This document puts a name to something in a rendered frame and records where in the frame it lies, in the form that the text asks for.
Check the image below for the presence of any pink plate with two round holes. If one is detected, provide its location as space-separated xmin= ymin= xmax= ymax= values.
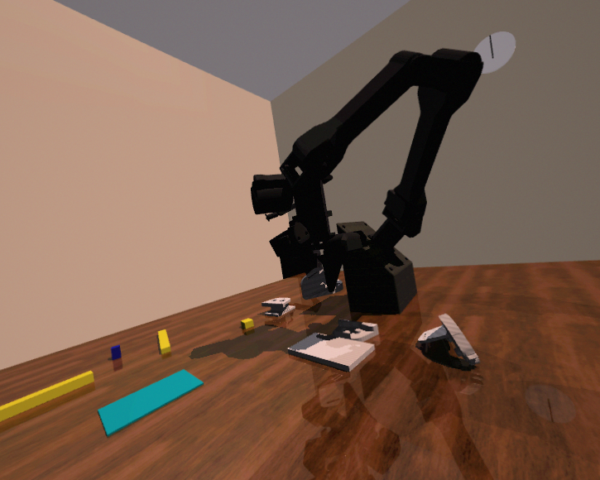
xmin=262 ymin=298 xmax=290 ymax=308

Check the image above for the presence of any pink rectangular plate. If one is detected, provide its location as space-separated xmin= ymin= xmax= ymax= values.
xmin=288 ymin=333 xmax=375 ymax=372

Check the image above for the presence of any small blue cube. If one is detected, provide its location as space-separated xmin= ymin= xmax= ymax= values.
xmin=111 ymin=345 xmax=122 ymax=360

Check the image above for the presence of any teal rectangular plate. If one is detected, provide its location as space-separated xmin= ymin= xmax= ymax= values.
xmin=98 ymin=370 xmax=204 ymax=437

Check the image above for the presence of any pink trapezoid plate with holes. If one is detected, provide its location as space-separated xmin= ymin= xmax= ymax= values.
xmin=332 ymin=319 xmax=378 ymax=342

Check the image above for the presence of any yellow flat bar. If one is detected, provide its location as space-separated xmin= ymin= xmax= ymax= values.
xmin=158 ymin=329 xmax=171 ymax=354

